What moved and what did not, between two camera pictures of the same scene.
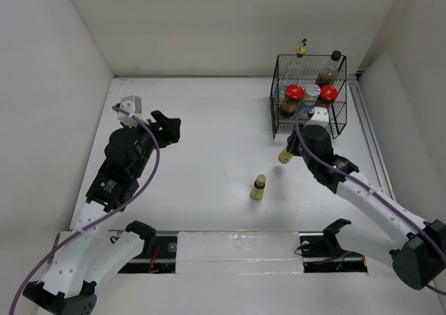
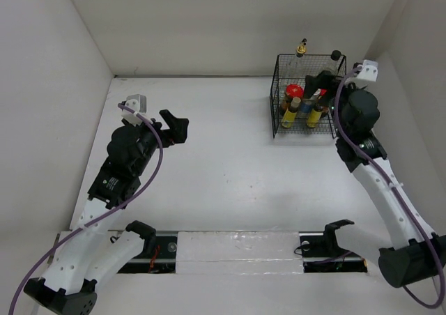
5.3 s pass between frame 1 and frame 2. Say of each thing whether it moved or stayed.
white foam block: stayed
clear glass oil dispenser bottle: stayed
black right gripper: moved
